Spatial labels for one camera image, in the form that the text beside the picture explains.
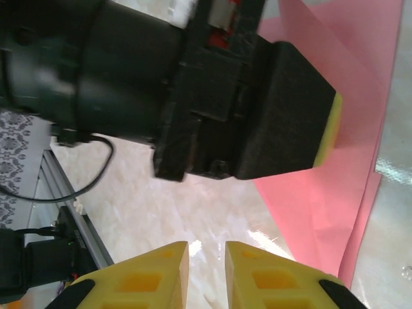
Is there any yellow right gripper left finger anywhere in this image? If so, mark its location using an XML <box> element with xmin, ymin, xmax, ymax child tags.
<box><xmin>48</xmin><ymin>241</ymin><xmax>189</xmax><ymax>309</ymax></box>

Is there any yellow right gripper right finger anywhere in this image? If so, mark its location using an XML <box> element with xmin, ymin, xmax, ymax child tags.
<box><xmin>224</xmin><ymin>241</ymin><xmax>366</xmax><ymax>309</ymax></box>

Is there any pink cloth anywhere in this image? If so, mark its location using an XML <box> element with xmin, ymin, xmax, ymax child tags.
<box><xmin>252</xmin><ymin>0</ymin><xmax>403</xmax><ymax>284</ymax></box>

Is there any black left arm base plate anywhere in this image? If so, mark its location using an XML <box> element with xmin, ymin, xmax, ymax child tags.
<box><xmin>56</xmin><ymin>205</ymin><xmax>99</xmax><ymax>271</ymax></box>

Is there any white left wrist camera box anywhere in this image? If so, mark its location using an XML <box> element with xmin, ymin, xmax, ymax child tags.
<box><xmin>169</xmin><ymin>0</ymin><xmax>198</xmax><ymax>15</ymax></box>

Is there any long aluminium mounting rail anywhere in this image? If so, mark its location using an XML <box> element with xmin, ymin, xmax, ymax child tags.
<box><xmin>40</xmin><ymin>149</ymin><xmax>115</xmax><ymax>270</ymax></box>

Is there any thin black cable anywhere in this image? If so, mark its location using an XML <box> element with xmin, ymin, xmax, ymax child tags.
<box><xmin>0</xmin><ymin>128</ymin><xmax>114</xmax><ymax>203</ymax></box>

